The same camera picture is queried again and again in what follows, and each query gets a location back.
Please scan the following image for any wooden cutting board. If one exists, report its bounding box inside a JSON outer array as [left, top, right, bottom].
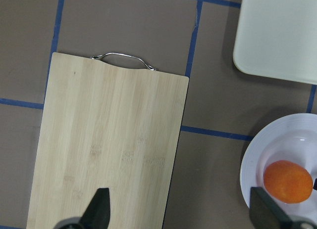
[[27, 52, 189, 229]]

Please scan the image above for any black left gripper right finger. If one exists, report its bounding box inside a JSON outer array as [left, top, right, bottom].
[[249, 187, 293, 229]]

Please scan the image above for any white tray with bear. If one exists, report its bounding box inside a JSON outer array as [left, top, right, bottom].
[[233, 0, 317, 85]]

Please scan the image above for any orange fruit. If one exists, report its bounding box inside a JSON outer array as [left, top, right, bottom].
[[263, 160, 313, 204]]

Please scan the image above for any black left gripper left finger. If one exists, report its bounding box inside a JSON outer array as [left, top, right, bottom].
[[79, 188, 110, 229]]

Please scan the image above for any white round plate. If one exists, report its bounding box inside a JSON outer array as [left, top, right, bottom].
[[240, 113, 317, 205]]

